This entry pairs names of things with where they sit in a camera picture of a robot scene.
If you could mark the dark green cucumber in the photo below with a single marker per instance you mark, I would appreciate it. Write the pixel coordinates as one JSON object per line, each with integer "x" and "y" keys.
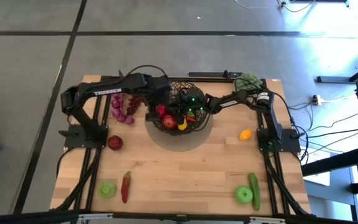
{"x": 255, "y": 191}

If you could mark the small bright red fruit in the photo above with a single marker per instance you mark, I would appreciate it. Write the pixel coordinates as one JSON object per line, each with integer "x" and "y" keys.
{"x": 161, "y": 110}

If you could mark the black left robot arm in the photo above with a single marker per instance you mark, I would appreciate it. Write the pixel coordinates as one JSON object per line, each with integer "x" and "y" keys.
{"x": 110, "y": 90}

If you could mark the yellow fruit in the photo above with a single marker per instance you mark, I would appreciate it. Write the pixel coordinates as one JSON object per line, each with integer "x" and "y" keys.
{"x": 183, "y": 126}

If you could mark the black camera gantry frame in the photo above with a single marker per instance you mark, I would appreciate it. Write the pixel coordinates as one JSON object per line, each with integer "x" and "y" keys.
{"x": 26, "y": 217}

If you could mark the red apple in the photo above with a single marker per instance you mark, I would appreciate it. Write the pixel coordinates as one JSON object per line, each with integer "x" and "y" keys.
{"x": 169, "y": 122}

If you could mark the light green wrinkled pepper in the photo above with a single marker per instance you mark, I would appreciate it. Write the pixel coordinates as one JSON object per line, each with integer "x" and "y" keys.
{"x": 190, "y": 114}

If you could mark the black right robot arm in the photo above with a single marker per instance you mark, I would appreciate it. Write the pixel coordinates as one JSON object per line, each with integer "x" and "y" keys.
{"x": 228, "y": 103}

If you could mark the orange yellow lemon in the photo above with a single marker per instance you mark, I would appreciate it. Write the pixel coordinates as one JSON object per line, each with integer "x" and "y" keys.
{"x": 245, "y": 134}

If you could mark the purple grape bunch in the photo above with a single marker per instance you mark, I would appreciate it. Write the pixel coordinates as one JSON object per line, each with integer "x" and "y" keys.
{"x": 117, "y": 112}

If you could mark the round grey mat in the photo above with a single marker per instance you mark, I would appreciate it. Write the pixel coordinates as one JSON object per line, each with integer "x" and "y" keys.
{"x": 179, "y": 143}

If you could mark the grey desk leg frame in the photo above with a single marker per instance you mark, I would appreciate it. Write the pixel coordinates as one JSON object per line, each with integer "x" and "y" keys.
{"x": 337, "y": 79}

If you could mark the black floor beam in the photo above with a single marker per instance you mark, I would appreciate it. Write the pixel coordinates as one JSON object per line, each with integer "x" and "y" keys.
{"x": 337, "y": 161}

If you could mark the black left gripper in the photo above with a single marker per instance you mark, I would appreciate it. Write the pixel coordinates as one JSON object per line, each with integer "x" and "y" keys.
{"x": 157, "y": 90}

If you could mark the red grape bunch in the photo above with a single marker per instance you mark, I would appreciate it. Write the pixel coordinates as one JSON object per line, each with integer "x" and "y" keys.
{"x": 134, "y": 104}

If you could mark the small silver camera box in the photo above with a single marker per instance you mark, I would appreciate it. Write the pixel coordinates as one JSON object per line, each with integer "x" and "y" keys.
{"x": 181, "y": 218}

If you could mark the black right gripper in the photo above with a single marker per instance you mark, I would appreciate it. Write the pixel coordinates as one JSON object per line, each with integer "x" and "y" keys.
{"x": 196, "y": 96}

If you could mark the black flat bar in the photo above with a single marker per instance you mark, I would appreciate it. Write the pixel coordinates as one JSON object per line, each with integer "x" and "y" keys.
{"x": 210, "y": 74}

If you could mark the red green chili pepper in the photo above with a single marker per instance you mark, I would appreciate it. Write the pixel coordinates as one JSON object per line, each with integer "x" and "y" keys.
{"x": 125, "y": 188}

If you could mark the silver gantry bracket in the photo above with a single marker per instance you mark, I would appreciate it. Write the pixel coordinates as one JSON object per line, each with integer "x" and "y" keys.
{"x": 266, "y": 220}
{"x": 95, "y": 216}

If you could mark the green succulent in white pot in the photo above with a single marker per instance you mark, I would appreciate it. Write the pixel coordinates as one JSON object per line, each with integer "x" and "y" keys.
{"x": 249, "y": 79}

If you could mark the green apple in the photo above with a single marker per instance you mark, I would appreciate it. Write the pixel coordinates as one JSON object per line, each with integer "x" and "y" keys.
{"x": 107, "y": 189}
{"x": 243, "y": 195}

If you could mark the dark red round fruit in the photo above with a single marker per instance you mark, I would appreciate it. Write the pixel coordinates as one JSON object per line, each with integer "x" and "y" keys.
{"x": 115, "y": 143}

